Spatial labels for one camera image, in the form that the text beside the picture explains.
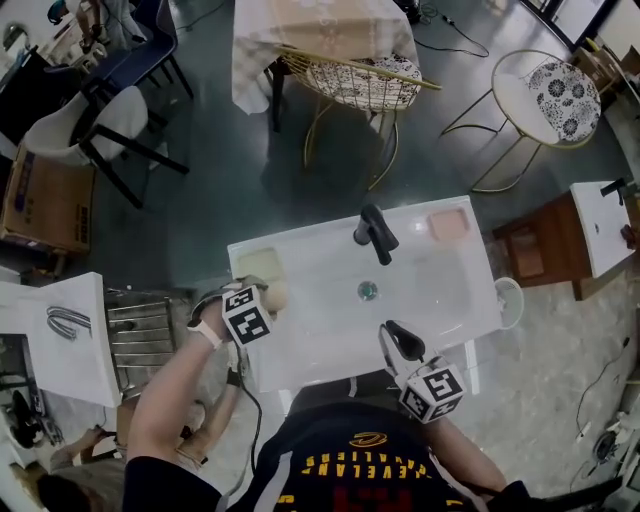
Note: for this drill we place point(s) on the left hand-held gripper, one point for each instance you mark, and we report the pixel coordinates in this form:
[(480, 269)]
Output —
[(247, 315)]

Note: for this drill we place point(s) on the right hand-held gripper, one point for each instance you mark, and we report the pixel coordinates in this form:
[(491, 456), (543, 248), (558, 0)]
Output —
[(432, 392)]

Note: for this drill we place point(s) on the pink soap dish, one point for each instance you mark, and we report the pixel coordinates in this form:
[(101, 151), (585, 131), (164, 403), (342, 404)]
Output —
[(448, 225)]

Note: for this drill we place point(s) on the person's left forearm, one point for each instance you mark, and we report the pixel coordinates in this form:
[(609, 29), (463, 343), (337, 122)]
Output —
[(165, 390)]

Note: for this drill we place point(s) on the person's right forearm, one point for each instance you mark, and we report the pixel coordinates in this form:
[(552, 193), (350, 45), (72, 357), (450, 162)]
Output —
[(465, 460)]

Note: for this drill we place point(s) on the yellow sponge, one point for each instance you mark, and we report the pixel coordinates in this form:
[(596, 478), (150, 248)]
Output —
[(260, 265)]

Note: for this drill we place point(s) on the round metal drain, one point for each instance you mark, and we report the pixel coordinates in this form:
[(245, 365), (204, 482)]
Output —
[(367, 291)]

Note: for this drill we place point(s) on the white wristband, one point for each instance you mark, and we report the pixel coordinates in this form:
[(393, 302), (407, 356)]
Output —
[(205, 332)]

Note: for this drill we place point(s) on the black basin faucet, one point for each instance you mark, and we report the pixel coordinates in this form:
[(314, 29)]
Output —
[(377, 235)]

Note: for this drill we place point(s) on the white mesh wastebasket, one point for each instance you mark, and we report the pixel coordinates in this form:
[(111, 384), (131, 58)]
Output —
[(510, 302)]

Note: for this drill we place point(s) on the person's black jersey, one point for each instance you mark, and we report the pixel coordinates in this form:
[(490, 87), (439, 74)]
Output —
[(350, 470)]

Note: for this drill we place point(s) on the wooden vanity with white basin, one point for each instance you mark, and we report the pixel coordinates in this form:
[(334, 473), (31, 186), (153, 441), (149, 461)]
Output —
[(540, 245)]

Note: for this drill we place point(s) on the brown cardboard box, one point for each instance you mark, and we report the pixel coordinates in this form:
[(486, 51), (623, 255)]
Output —
[(45, 200)]

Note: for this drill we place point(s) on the grey chair with black legs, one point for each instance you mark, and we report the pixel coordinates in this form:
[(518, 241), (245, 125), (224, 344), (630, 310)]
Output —
[(50, 135)]

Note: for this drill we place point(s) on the dark red object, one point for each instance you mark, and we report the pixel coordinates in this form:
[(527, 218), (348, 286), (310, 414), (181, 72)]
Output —
[(628, 235)]

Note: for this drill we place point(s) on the dark blue chair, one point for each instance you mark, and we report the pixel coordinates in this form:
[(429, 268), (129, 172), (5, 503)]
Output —
[(155, 45)]

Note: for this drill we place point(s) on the table with beige tablecloth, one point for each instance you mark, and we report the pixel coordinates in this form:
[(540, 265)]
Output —
[(310, 25)]

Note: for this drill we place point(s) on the black vanity faucet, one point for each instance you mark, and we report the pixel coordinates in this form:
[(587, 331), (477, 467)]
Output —
[(612, 189)]

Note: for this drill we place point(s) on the round gold chair floral cushion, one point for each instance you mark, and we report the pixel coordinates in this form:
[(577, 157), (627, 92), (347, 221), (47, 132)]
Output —
[(520, 105)]

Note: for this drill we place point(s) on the black cabinet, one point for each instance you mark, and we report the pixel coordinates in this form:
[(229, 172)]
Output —
[(30, 95)]

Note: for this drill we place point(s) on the small cardboard box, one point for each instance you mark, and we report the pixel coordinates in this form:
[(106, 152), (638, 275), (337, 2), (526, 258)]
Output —
[(595, 70)]

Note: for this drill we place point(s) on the white washbasin on black frame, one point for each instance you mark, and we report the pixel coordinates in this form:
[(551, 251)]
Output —
[(325, 310)]

